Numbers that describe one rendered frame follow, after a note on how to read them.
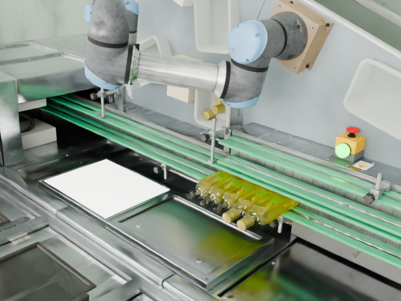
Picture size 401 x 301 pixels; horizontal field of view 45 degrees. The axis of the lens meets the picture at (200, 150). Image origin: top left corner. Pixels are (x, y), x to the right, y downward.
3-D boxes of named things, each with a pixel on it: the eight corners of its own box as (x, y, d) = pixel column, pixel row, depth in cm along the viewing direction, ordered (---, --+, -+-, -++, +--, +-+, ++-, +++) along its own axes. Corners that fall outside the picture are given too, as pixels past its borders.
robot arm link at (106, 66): (273, 70, 144) (85, 39, 134) (259, 115, 152) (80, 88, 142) (265, 55, 154) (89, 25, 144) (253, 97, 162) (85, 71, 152)
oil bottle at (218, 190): (244, 183, 179) (205, 202, 164) (245, 169, 177) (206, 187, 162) (257, 187, 175) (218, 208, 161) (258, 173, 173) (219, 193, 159)
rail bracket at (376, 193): (380, 186, 143) (360, 200, 134) (385, 162, 140) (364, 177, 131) (394, 190, 141) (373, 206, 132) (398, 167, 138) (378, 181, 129)
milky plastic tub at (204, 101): (207, 117, 200) (193, 122, 194) (210, 63, 192) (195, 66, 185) (241, 128, 190) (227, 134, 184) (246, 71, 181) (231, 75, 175)
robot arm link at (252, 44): (290, 27, 143) (262, 30, 134) (277, 69, 150) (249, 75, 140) (259, 12, 149) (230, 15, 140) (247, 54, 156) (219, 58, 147)
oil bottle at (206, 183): (232, 177, 182) (193, 196, 168) (233, 163, 180) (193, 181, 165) (244, 182, 179) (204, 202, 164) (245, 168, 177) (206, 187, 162)
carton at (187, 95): (179, 91, 208) (166, 94, 203) (181, 54, 202) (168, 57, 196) (200, 99, 201) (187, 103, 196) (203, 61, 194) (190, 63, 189)
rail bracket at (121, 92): (129, 108, 229) (89, 119, 214) (128, 73, 223) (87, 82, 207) (136, 111, 226) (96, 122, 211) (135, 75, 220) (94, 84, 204)
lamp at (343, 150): (336, 153, 156) (332, 156, 154) (339, 141, 154) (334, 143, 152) (349, 158, 153) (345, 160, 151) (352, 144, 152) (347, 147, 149)
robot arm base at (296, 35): (274, 5, 156) (255, 6, 149) (313, 20, 148) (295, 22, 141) (263, 49, 163) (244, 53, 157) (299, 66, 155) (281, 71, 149)
